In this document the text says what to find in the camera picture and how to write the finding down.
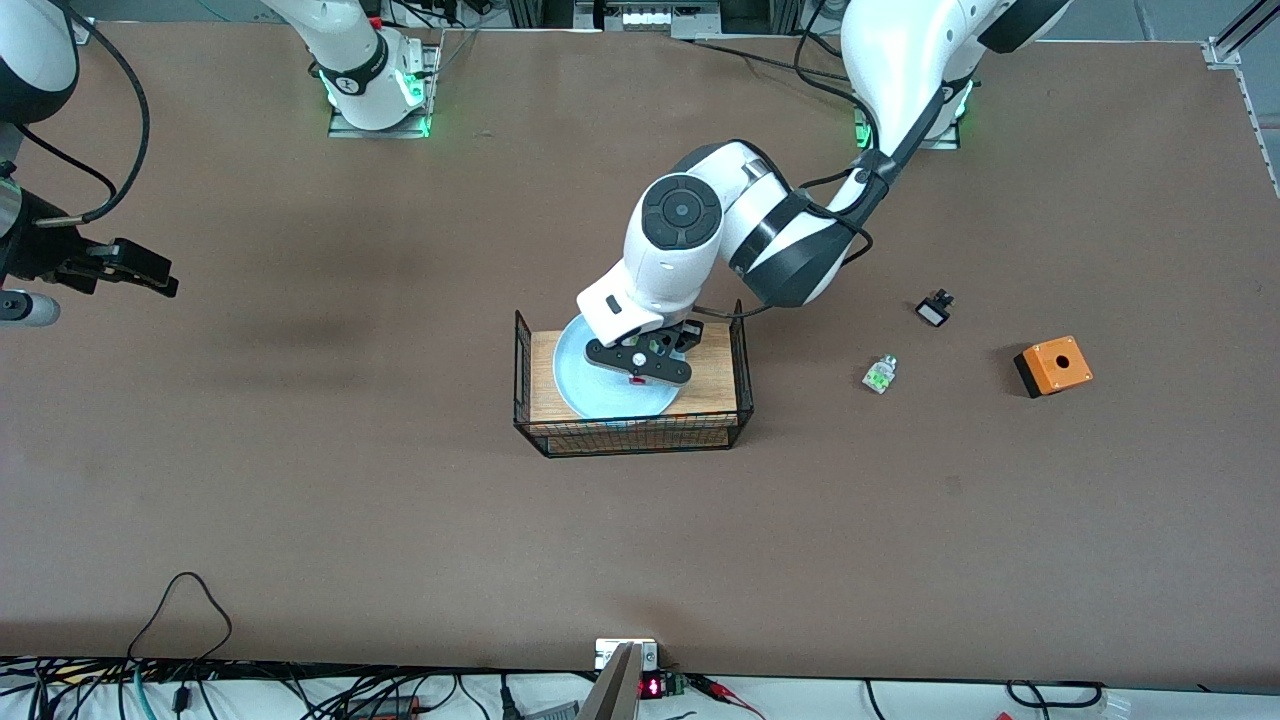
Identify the black looped cable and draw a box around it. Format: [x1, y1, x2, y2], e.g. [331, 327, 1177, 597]
[1005, 680, 1106, 707]

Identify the red push button switch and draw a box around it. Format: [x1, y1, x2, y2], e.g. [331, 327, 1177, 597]
[626, 336, 665, 387]

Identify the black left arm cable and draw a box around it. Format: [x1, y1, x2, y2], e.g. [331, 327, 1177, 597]
[695, 0, 906, 321]

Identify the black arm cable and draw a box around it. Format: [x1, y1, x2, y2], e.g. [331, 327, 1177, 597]
[15, 0, 151, 229]
[695, 0, 906, 321]

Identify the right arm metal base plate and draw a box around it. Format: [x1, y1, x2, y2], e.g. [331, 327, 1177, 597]
[328, 40, 441, 139]

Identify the orange button enclosure box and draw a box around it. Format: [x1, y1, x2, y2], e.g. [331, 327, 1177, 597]
[1013, 336, 1094, 399]

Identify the black cable across table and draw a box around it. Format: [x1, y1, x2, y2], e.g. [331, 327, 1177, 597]
[690, 38, 853, 83]

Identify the grey camera mount pole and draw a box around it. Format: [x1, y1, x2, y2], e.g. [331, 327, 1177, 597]
[577, 643, 643, 720]

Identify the black wire rack wooden shelf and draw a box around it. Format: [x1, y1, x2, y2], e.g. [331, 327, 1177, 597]
[513, 299, 754, 459]

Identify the thin black cable loop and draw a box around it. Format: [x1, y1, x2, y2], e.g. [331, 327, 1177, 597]
[128, 572, 233, 669]

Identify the red clip test lead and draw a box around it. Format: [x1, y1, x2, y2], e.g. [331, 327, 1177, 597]
[688, 674, 769, 720]

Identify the black power adapter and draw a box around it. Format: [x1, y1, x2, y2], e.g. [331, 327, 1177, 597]
[345, 695, 421, 720]

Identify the small metal bracket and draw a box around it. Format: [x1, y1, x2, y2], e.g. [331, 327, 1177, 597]
[595, 639, 659, 671]

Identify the light blue plate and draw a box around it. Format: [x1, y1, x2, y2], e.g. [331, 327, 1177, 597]
[552, 315, 691, 421]

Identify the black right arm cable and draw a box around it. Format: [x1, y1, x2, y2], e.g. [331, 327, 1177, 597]
[15, 0, 151, 229]

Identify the aluminium frame bar with lights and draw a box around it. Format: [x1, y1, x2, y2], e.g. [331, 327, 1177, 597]
[573, 0, 723, 39]

